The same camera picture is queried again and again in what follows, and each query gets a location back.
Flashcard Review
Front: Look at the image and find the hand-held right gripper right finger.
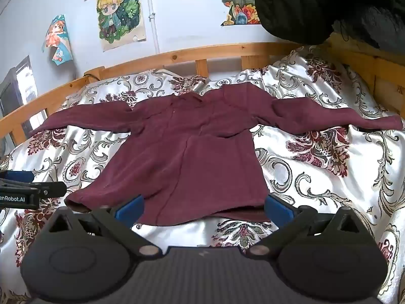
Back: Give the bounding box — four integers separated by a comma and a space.
245, 194, 363, 256

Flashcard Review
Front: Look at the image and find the white floral bedspread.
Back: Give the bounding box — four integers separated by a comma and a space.
0, 45, 405, 304

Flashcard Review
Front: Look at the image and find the maroon long-sleeved shirt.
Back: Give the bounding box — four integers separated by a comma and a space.
28, 82, 404, 227

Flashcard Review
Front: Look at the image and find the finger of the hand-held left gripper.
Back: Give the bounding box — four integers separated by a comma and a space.
0, 170, 35, 184
0, 180, 68, 197

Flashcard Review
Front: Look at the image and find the blond cartoon figure poster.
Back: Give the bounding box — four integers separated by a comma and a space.
96, 0, 147, 52

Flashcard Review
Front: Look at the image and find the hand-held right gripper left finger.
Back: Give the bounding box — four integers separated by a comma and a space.
47, 194, 163, 258

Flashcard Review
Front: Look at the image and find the small curled cartoon poster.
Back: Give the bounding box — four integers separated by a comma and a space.
42, 14, 74, 68

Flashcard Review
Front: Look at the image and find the wooden bed frame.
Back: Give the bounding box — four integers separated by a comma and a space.
0, 34, 405, 147

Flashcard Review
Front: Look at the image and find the grey framed window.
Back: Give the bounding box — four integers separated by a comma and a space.
0, 55, 39, 118

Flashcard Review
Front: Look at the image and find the black cloth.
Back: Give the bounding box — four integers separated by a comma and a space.
254, 0, 405, 50

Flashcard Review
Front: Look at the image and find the white wall pipe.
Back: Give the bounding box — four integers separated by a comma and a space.
146, 0, 160, 55

